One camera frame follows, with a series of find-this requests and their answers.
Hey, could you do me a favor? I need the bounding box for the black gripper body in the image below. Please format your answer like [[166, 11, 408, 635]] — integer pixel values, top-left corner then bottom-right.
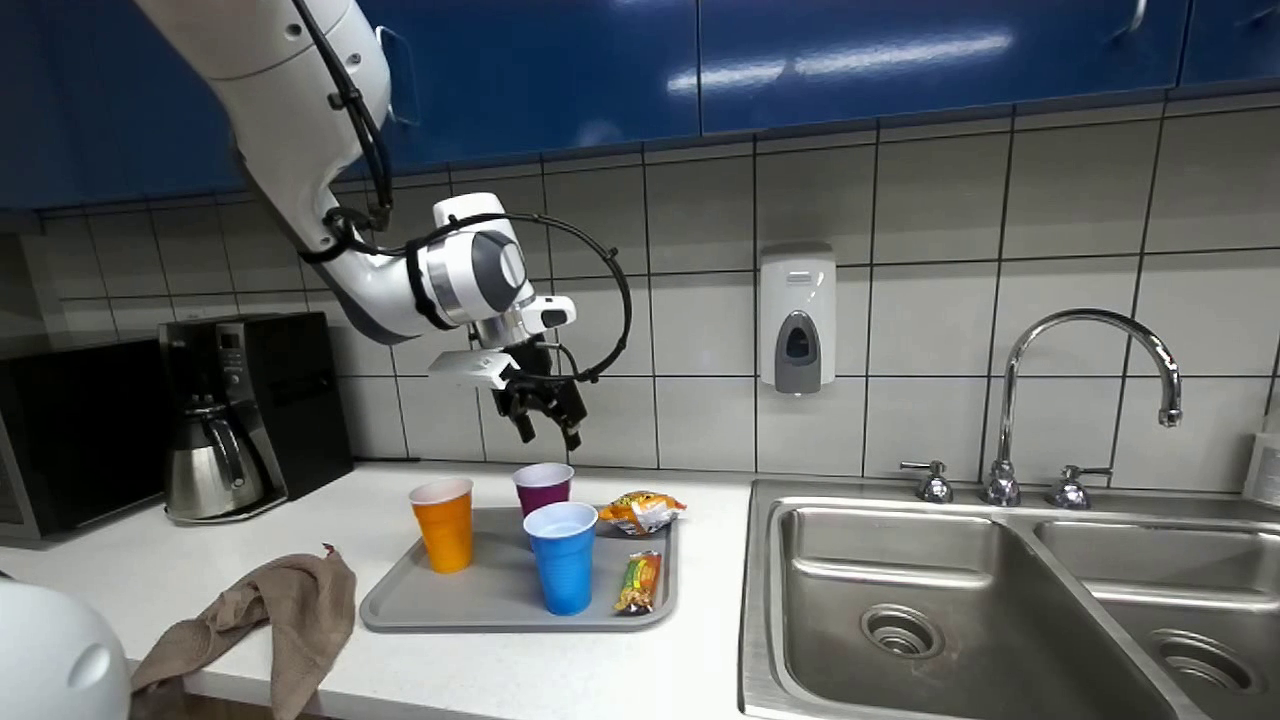
[[490, 337, 586, 412]]

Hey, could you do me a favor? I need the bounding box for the magenta plastic cup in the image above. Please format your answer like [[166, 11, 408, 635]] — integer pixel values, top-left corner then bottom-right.
[[512, 459, 579, 521]]

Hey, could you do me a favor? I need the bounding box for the orange plastic cup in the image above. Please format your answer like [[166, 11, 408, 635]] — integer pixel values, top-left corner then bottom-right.
[[408, 474, 481, 575]]

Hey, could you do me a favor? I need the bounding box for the blue plastic cup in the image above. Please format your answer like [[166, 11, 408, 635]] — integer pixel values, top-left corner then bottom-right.
[[518, 500, 603, 618]]

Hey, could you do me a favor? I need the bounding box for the gray plastic tray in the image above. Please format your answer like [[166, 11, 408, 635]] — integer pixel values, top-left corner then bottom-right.
[[356, 505, 684, 635]]

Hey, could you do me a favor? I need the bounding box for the orange Cheetos snack bag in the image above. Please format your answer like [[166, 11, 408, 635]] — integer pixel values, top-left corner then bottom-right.
[[590, 486, 690, 540]]

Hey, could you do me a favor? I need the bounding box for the yellow wrapped snack bar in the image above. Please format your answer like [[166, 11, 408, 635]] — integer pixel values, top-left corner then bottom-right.
[[610, 546, 668, 618]]

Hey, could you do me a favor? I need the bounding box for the black steel coffee maker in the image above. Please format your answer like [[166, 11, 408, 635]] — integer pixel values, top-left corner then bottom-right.
[[155, 312, 356, 529]]

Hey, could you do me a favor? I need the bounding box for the brown cloth towel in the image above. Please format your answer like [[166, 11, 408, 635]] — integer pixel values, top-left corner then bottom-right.
[[128, 540, 358, 720]]

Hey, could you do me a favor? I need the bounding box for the stainless steel carafe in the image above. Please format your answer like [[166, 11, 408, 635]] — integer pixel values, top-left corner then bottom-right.
[[163, 394, 275, 529]]

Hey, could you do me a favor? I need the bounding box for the glossy blue upper cabinet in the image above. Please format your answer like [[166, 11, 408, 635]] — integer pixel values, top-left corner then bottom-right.
[[0, 0, 1280, 216]]

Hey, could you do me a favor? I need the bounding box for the stainless steel double sink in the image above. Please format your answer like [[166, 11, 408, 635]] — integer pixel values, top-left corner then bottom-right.
[[734, 474, 1280, 720]]

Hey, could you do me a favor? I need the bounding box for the black microwave oven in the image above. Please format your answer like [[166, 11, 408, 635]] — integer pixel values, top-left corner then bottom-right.
[[0, 337, 174, 546]]

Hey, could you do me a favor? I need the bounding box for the chrome gooseneck faucet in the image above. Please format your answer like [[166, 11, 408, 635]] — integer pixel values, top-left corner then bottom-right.
[[983, 303, 1188, 512]]

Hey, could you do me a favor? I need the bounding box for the clear soap bottle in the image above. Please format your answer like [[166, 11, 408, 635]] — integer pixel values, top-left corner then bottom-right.
[[1239, 394, 1280, 512]]

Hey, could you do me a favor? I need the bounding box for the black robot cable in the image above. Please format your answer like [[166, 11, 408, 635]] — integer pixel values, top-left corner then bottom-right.
[[295, 0, 635, 388]]

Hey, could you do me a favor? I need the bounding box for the white wall soap dispenser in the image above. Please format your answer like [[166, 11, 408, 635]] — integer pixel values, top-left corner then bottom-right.
[[756, 248, 840, 394]]

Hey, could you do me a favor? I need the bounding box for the chrome faucet handle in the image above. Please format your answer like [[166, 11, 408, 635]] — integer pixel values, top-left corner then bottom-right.
[[1049, 459, 1112, 512], [896, 459, 958, 509]]

